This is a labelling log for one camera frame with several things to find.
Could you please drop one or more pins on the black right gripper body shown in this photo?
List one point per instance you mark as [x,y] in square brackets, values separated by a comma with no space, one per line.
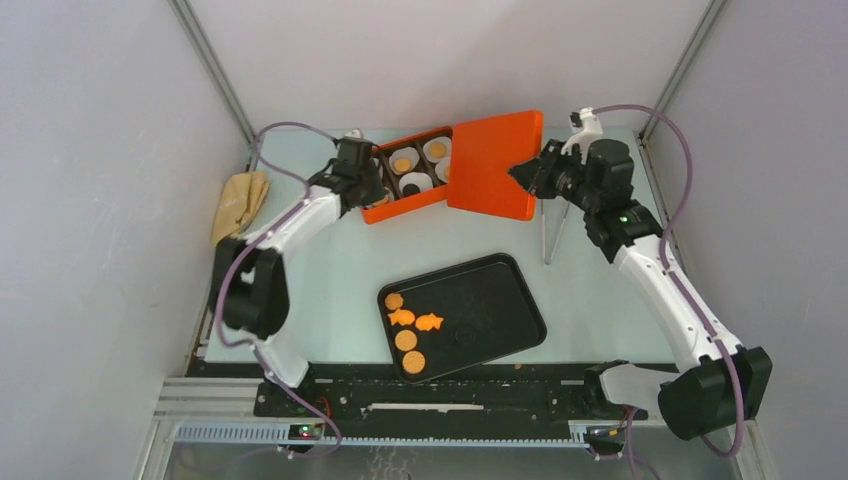
[554,176]

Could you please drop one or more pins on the orange cookie box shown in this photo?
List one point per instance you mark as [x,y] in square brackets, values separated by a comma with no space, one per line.
[399,205]

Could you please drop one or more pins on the silver metal tongs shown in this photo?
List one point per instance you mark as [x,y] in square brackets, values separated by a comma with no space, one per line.
[553,214]

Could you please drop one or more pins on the orange swirl cookie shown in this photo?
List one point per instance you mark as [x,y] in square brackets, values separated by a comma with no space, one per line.
[393,301]

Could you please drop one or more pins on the round black cookie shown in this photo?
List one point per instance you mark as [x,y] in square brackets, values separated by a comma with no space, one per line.
[465,335]
[410,190]

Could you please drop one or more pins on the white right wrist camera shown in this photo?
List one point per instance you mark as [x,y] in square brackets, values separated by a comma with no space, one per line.
[587,129]

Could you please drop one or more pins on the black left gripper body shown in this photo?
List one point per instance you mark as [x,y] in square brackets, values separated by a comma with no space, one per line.
[372,188]

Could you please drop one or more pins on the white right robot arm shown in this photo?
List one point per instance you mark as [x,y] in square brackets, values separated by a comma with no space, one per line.
[689,318]

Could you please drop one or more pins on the beige crumpled cloth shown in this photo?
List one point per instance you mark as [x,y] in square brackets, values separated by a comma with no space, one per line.
[239,204]

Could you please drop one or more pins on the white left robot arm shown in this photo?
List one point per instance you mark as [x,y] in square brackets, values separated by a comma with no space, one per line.
[249,296]

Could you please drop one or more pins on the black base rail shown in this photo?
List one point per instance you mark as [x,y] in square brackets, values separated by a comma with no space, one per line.
[511,405]

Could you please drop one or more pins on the white paper cupcake liner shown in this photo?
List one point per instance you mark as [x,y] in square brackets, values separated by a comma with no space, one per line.
[423,180]
[439,167]
[446,140]
[409,152]

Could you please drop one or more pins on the orange box lid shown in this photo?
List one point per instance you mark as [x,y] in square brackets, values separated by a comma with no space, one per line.
[483,152]

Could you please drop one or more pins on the orange fish cookie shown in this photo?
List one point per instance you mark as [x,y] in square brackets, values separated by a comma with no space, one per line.
[428,322]
[402,317]

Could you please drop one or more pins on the black baking tray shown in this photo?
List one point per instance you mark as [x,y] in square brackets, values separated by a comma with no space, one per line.
[488,294]

